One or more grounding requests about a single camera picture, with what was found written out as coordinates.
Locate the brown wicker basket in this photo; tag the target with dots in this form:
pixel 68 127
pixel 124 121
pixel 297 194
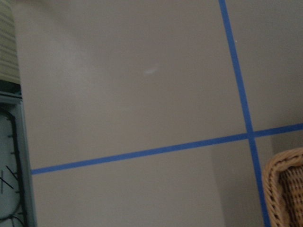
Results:
pixel 282 180

